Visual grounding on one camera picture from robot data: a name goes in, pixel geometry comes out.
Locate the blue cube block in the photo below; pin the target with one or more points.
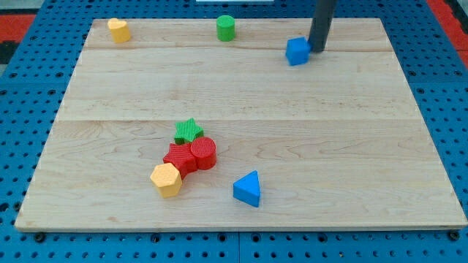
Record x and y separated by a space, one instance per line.
297 51

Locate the yellow heart block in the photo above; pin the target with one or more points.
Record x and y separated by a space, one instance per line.
119 30

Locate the red cylinder block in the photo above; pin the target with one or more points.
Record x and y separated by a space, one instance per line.
204 151

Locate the green star block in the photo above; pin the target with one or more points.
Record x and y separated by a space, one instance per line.
187 131

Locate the blue triangle block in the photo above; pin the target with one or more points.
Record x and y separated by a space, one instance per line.
247 189

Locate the red star block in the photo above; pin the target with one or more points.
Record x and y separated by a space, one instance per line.
180 156

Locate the yellow hexagon block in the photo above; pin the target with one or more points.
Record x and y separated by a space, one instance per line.
167 180

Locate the light wooden board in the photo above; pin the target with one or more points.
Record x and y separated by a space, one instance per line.
339 142

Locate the green cylinder block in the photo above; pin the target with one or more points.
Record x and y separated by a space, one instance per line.
225 28

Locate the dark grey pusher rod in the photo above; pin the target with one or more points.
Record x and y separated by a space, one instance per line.
321 23

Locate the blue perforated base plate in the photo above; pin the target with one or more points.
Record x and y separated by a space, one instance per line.
37 75

